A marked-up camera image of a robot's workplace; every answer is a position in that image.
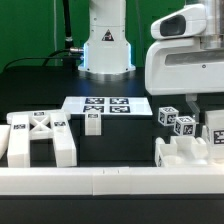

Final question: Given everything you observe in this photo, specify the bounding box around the white marker cube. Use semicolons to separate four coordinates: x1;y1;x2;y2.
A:
158;106;179;126
174;116;196;136

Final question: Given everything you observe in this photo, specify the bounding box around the white front wall rail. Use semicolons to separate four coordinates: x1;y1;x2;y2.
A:
0;167;224;195

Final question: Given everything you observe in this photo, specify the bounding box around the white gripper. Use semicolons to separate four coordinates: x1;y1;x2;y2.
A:
145;3;224;122

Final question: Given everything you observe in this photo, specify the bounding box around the white marker base plate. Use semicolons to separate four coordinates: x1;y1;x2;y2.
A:
62;97;152;116

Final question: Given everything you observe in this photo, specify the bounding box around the black cable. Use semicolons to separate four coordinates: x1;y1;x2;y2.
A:
1;47;84;73

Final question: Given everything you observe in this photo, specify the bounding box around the white chair back frame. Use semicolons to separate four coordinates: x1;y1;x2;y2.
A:
7;110;77;168

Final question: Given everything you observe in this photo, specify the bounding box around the white chair seat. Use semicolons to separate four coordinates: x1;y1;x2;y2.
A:
155;136;210;167

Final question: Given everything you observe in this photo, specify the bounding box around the white marker cube front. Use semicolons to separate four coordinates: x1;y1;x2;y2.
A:
174;116;196;136

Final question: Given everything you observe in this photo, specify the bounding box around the white marker cube rear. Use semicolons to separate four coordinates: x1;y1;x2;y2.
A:
158;106;179;126

